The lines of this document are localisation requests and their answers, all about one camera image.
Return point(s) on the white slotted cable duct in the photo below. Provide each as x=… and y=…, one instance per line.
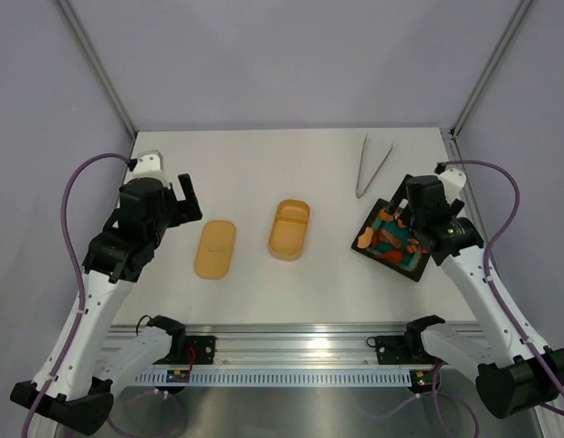
x=275, y=378

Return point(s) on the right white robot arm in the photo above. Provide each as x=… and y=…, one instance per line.
x=517, y=369

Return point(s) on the tan lunch box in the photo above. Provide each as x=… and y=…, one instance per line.
x=289, y=229

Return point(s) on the right aluminium frame post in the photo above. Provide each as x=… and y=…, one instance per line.
x=511, y=29

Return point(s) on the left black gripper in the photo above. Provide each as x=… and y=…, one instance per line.
x=185, y=210

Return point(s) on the red crab claw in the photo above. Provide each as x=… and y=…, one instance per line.
x=413, y=246

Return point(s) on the aluminium frame post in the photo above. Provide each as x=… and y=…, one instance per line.
x=88, y=51
x=511, y=29

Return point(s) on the pale orange food piece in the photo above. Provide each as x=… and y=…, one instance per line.
x=364, y=240

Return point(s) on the right black base bracket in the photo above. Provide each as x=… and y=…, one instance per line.
x=393, y=350

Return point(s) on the left black base bracket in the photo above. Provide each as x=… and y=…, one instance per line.
x=198, y=349

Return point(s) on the metal tongs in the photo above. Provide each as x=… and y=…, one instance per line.
x=373, y=155

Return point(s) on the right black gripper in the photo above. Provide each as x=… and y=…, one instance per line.
x=397, y=200

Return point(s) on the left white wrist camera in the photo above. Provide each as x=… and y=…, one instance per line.
x=147, y=164

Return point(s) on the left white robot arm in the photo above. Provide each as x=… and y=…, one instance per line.
x=70, y=389

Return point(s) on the aluminium mounting rail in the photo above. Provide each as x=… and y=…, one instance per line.
x=295, y=346

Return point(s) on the tan lunch box lid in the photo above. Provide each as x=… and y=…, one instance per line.
x=215, y=250

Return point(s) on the black teal square plate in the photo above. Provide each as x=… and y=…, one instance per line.
x=413, y=265

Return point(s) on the black base bracket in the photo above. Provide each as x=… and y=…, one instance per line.
x=393, y=350
x=198, y=349

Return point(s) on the orange chicken wing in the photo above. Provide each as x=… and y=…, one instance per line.
x=392, y=256

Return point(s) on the left aluminium frame post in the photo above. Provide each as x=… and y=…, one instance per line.
x=88, y=51

